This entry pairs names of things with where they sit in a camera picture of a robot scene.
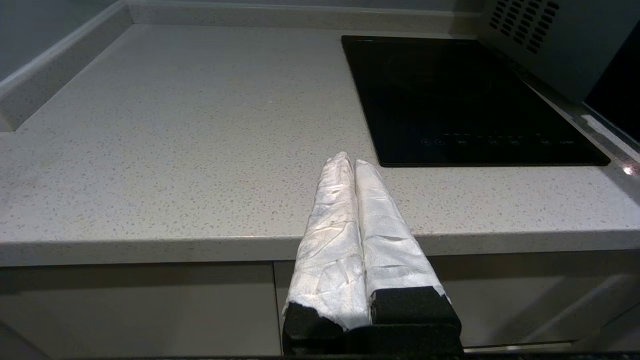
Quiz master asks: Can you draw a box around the black induction cooktop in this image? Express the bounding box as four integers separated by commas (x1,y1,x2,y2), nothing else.
341,35,612,168

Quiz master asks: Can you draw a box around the silver microwave oven body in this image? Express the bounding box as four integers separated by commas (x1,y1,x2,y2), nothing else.
477,0,640,105

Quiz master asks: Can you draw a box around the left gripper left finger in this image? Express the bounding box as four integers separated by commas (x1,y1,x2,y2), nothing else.
282,152,372,355

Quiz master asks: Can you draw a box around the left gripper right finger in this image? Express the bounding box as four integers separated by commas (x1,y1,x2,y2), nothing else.
355,160,464,355

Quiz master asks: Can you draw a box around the microwave door with dark glass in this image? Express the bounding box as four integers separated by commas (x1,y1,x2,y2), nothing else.
580,20,640,163

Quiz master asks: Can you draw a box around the grey cabinet door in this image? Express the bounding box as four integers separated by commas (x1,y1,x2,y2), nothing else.
274,249,640,353
0,262,282,359

